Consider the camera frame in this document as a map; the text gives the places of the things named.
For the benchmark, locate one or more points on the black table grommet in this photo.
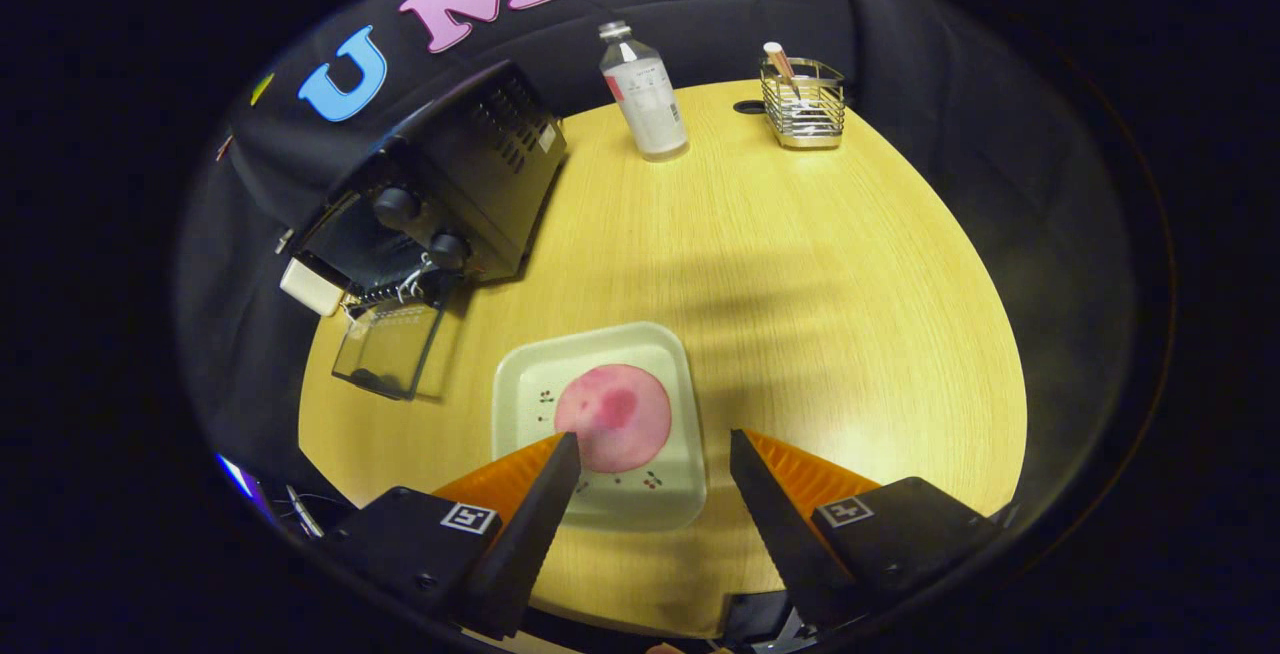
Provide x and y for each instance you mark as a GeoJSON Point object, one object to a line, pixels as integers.
{"type": "Point", "coordinates": [748, 107]}

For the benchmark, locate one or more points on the pink round food slice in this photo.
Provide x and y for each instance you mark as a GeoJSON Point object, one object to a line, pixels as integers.
{"type": "Point", "coordinates": [620, 414]}

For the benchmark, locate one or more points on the clear plastic bottle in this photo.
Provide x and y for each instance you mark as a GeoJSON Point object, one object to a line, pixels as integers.
{"type": "Point", "coordinates": [648, 99]}

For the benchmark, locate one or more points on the pale green square plate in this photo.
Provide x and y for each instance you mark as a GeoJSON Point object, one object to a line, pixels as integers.
{"type": "Point", "coordinates": [530, 374]}

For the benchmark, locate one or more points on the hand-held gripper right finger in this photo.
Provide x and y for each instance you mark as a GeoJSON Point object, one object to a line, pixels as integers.
{"type": "Point", "coordinates": [775, 524]}

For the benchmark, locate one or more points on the black backdrop cloth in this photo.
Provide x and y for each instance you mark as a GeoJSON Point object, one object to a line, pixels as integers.
{"type": "Point", "coordinates": [900, 34]}

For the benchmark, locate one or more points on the pink pen with white cap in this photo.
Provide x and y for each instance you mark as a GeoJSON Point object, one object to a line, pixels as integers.
{"type": "Point", "coordinates": [778, 59]}

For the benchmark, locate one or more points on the black toaster oven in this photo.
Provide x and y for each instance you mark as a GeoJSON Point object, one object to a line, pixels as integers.
{"type": "Point", "coordinates": [480, 164]}

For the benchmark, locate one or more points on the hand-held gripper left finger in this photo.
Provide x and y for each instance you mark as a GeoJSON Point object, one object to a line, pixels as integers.
{"type": "Point", "coordinates": [535, 534]}

